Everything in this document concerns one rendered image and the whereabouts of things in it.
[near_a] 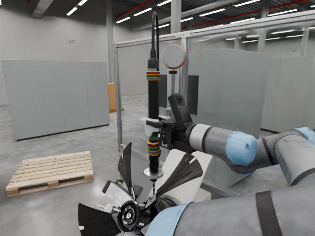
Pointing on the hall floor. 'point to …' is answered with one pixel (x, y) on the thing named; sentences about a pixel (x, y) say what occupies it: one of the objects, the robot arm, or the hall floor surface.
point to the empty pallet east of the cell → (51, 172)
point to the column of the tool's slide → (170, 89)
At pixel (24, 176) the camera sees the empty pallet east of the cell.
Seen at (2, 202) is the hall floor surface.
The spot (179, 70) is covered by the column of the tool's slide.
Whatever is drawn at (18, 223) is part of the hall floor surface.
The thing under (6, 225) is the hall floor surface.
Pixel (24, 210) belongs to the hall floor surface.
